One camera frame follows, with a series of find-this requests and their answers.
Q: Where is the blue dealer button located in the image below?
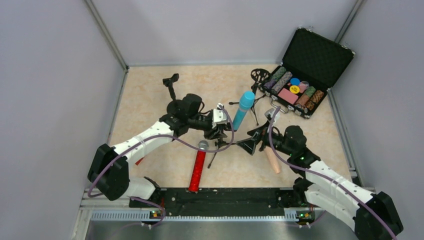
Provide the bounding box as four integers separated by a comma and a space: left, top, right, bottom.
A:
290, 77, 301, 86

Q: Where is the red plastic block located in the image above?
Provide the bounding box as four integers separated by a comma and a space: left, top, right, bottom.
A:
135, 158, 144, 166

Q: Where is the black round-base mic stand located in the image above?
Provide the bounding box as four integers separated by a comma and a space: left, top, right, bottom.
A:
162, 73, 189, 119

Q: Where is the beige microphone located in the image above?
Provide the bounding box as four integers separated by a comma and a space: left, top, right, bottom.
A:
264, 146, 281, 174

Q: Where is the black poker chip case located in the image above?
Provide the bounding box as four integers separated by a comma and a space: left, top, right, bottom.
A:
258, 27, 355, 119

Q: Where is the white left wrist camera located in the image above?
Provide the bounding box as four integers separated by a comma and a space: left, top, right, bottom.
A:
211, 103, 229, 129

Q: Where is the blue microphone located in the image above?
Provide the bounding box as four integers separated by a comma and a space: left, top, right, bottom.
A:
232, 91, 255, 131

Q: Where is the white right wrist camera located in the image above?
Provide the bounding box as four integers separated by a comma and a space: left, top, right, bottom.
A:
264, 108, 281, 124

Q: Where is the pink playing card deck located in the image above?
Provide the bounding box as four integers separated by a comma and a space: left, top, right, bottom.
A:
277, 88, 299, 105

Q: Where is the small black tripod mic stand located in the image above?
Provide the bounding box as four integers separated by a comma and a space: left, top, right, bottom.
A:
214, 138, 237, 150

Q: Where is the red glitter microphone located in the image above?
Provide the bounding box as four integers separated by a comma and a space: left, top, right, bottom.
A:
188, 140, 209, 192

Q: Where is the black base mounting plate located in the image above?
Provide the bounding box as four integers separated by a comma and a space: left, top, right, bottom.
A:
149, 187, 318, 217

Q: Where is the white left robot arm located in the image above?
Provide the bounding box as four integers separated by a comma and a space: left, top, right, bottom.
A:
87, 93, 233, 201

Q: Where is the black tripod stand with basket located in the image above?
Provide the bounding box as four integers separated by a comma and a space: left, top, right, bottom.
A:
228, 68, 276, 127

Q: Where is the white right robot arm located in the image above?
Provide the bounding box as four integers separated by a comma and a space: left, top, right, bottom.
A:
236, 122, 404, 240

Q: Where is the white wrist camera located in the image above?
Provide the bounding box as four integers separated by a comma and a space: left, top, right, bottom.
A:
264, 108, 281, 124
211, 103, 229, 129

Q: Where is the yellow big blind button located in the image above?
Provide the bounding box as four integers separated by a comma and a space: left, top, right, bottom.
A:
289, 85, 300, 95

